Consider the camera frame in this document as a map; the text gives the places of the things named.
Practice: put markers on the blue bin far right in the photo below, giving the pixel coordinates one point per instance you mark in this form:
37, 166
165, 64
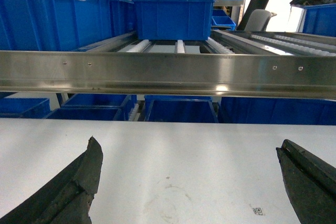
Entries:
320, 20

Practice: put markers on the blue bin on rollers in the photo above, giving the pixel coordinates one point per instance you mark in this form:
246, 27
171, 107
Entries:
173, 19

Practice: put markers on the small QR code sticker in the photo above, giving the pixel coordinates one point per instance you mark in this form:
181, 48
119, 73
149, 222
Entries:
258, 211

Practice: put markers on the stainless steel shelf rack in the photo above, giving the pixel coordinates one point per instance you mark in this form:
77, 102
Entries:
231, 63

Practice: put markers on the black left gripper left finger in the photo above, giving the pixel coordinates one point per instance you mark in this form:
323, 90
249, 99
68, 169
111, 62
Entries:
68, 196

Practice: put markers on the large blue bin left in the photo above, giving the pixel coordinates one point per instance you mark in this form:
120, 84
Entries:
63, 25

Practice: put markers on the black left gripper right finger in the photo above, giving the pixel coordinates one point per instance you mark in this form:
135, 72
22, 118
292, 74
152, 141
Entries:
309, 183

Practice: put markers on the black office chair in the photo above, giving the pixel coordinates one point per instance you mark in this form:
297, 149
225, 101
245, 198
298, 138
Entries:
256, 17

